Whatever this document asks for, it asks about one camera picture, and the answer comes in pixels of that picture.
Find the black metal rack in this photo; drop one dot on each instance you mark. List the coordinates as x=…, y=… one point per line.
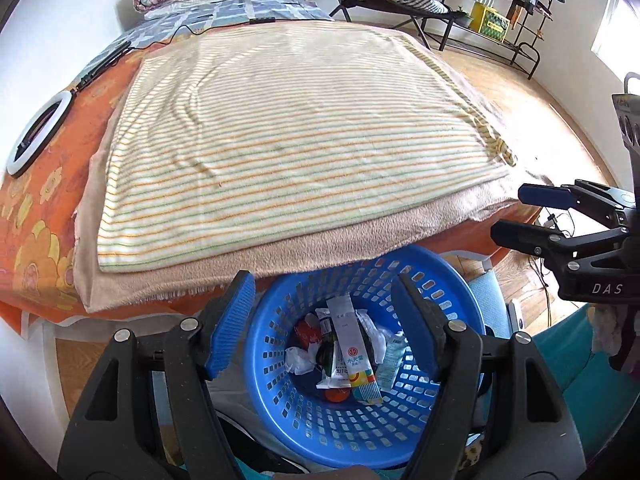
x=525, y=52

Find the white long wrapper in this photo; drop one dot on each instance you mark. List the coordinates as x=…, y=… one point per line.
x=347, y=330

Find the blue plastic basket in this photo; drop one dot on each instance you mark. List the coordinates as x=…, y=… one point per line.
x=320, y=425

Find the light blue cushion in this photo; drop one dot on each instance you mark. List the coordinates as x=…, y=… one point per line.
x=487, y=300

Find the pale green packet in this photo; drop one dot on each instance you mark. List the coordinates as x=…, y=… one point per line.
x=391, y=362

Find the grey striped cloth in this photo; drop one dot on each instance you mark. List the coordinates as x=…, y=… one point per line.
x=422, y=2

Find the beige blanket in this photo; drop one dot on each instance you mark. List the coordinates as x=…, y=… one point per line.
x=250, y=270

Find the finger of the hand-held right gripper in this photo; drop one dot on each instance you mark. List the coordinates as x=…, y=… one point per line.
x=525, y=237
x=545, y=196

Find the teal cloth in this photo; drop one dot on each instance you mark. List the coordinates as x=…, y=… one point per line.
x=575, y=360

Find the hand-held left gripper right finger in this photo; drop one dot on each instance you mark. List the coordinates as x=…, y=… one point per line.
x=415, y=315

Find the striped blanket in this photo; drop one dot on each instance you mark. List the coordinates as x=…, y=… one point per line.
x=300, y=150

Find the orange bottle cap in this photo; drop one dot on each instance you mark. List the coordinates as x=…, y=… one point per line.
x=336, y=396

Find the black tripod bar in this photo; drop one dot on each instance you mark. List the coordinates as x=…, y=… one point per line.
x=102, y=67

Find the orange floral bed sheet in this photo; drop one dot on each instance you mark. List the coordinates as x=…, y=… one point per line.
x=45, y=220

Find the window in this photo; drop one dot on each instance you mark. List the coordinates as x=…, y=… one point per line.
x=612, y=25

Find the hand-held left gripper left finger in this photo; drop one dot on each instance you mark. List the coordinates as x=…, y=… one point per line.
x=235, y=320

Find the black folding chair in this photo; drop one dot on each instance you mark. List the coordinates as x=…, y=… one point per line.
x=435, y=17

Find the person's right forearm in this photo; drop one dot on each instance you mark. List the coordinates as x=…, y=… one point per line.
x=607, y=330

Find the yellow plastic crate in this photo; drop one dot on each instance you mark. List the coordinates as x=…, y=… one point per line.
x=490, y=22

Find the blue plaid sheet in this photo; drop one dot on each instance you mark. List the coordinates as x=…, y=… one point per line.
x=225, y=12

